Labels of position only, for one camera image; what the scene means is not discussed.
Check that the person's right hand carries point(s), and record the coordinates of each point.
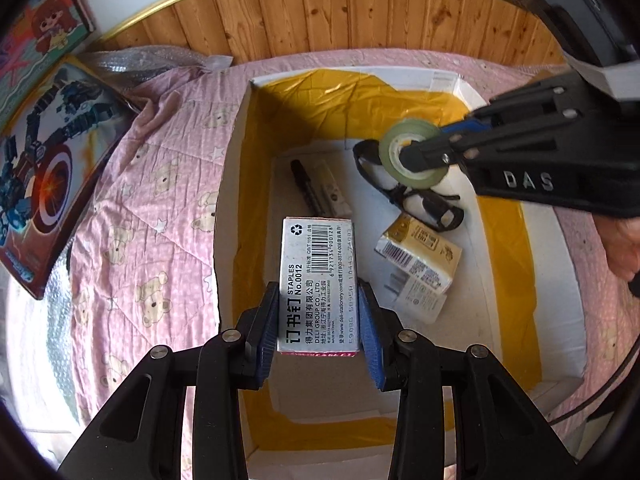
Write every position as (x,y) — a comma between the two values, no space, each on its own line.
(625,245)

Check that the black marker pen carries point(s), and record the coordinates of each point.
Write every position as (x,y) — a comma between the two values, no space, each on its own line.
(305,185)

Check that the black eyeglasses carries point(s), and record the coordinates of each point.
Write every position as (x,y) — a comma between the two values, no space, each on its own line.
(395,192)

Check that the robot picture toy box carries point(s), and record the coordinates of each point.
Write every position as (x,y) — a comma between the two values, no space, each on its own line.
(60,160)

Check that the clear tape roll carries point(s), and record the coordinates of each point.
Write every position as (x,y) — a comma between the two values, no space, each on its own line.
(425,127)

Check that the cream tissue pack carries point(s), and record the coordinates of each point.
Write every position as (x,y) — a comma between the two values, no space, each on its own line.
(425,250)

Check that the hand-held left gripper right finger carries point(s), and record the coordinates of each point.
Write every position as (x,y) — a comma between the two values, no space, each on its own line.
(371,342)

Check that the white box with yellow tape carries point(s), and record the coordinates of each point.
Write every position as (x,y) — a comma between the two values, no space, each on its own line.
(525,285)

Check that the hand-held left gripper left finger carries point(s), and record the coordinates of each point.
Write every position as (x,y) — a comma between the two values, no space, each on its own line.
(267,332)

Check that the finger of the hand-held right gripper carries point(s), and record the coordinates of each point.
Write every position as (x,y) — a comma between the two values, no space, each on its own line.
(425,157)
(462,125)

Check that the pink bear print blanket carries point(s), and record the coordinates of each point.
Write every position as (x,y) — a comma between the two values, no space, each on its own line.
(165,210)

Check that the clear bubble wrap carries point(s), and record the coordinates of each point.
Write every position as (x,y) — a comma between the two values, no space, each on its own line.
(150,57)

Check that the white tissue pack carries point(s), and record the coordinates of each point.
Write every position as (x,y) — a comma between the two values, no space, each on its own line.
(420,300)

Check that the grey staples box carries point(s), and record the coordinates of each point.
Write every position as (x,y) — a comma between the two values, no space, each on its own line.
(320,285)

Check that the cartoon girl picture box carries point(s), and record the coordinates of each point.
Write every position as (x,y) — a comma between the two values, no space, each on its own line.
(45,35)

